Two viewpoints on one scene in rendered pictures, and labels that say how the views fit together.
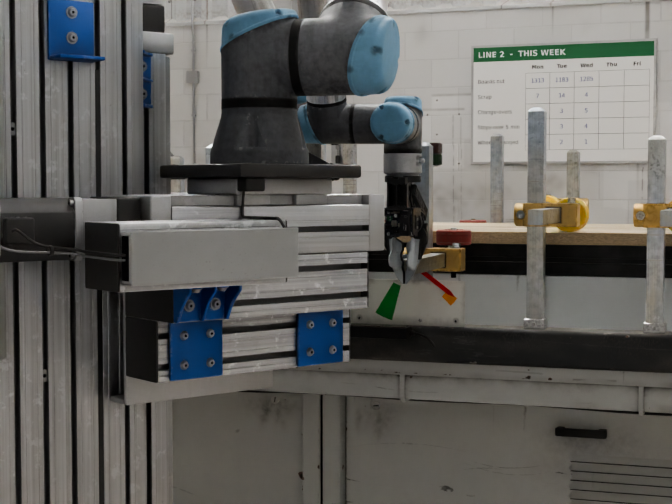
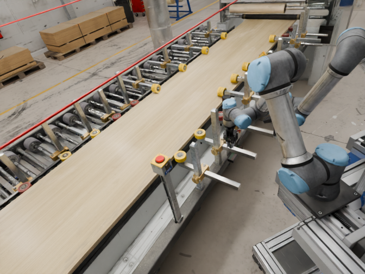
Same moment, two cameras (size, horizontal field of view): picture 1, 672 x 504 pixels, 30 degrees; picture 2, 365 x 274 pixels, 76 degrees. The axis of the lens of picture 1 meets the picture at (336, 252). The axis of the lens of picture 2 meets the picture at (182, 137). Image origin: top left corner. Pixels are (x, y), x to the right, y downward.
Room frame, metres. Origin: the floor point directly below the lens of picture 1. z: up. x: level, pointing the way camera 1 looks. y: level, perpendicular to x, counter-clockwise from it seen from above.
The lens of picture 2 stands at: (2.59, 1.18, 1.98)
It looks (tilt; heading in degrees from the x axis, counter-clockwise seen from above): 40 degrees down; 294
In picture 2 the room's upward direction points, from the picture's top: 11 degrees counter-clockwise
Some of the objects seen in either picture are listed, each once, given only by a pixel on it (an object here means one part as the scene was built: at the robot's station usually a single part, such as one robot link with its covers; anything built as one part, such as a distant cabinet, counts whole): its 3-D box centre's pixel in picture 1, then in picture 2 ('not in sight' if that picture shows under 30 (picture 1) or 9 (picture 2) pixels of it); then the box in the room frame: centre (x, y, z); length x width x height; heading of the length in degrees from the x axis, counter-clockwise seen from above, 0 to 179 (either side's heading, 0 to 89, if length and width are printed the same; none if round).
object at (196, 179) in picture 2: not in sight; (200, 173); (2.92, 0.26, 0.82); 0.14 x 0.06 x 0.05; 72
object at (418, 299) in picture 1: (407, 302); (234, 140); (2.76, -0.16, 0.75); 0.26 x 0.01 x 0.10; 72
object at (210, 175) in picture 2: not in sight; (207, 174); (2.88, 0.26, 0.82); 0.44 x 0.03 x 0.04; 162
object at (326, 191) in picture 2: not in sight; (322, 179); (2.31, 0.43, 1.09); 0.15 x 0.15 x 0.10
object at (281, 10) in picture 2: not in sight; (270, 8); (2.54, -2.60, 1.05); 1.43 x 0.12 x 0.12; 162
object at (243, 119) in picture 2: not in sight; (242, 117); (2.67, 0.17, 1.21); 0.11 x 0.11 x 0.08; 39
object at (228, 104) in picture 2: not in sight; (230, 110); (2.75, 0.10, 1.21); 0.09 x 0.08 x 0.11; 129
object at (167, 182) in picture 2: not in sight; (171, 197); (3.01, 0.53, 0.93); 0.05 x 0.05 x 0.45; 72
